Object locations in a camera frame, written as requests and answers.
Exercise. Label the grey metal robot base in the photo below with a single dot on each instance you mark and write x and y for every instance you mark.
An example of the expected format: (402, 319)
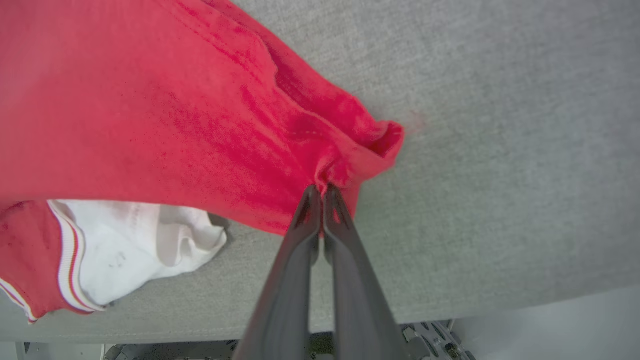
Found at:
(435, 342)

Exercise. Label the red and white garment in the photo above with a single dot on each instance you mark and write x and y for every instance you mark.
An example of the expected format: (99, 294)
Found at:
(150, 100)

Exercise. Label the grey fabric sofa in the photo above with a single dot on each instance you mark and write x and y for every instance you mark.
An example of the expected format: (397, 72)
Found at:
(500, 175)

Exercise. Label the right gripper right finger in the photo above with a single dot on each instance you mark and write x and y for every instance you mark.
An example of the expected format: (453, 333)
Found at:
(357, 290)

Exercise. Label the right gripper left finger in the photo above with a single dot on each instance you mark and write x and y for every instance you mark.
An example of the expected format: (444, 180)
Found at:
(285, 290)

